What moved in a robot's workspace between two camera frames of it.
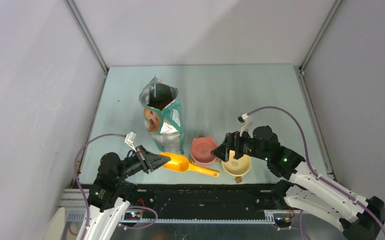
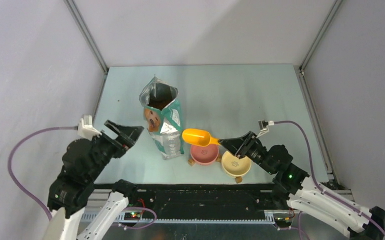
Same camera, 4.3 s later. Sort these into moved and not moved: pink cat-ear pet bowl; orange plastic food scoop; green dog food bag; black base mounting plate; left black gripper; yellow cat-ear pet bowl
Moved: left black gripper; orange plastic food scoop
Not moved: yellow cat-ear pet bowl; black base mounting plate; green dog food bag; pink cat-ear pet bowl
